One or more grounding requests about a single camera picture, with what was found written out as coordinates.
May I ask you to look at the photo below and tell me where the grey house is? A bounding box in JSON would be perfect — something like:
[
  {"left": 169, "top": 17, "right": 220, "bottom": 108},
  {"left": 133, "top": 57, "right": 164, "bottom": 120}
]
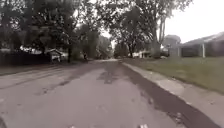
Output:
[{"left": 162, "top": 34, "right": 182, "bottom": 57}]

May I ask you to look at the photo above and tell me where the low house with porch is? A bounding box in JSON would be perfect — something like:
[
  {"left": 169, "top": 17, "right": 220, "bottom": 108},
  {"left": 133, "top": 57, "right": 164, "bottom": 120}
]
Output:
[{"left": 176, "top": 31, "right": 224, "bottom": 58}]

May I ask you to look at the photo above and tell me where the pale concrete kerb strip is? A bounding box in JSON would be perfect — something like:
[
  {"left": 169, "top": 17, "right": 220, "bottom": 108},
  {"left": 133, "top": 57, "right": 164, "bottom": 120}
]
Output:
[{"left": 121, "top": 61, "right": 224, "bottom": 128}]

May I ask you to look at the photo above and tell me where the large tree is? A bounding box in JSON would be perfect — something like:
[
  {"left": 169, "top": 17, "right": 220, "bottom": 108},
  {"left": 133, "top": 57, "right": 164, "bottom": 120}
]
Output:
[{"left": 96, "top": 0, "right": 194, "bottom": 59}]

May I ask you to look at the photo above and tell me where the green grass lawn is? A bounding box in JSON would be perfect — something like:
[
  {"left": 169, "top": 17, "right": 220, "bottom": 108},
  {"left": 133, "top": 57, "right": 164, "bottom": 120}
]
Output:
[{"left": 123, "top": 56, "right": 224, "bottom": 94}]

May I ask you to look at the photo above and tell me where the dark fence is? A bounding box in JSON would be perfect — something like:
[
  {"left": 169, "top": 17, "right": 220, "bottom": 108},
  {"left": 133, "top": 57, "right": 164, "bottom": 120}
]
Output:
[{"left": 0, "top": 50, "right": 52, "bottom": 66}]

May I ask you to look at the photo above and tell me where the grey asphalt road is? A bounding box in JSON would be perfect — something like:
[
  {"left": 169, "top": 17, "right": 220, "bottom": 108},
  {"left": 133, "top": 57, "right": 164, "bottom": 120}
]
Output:
[{"left": 0, "top": 59, "right": 221, "bottom": 128}]

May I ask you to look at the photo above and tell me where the row of trees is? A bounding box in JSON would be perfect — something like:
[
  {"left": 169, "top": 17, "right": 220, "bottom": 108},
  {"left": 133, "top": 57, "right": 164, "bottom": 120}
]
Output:
[{"left": 0, "top": 0, "right": 114, "bottom": 64}]

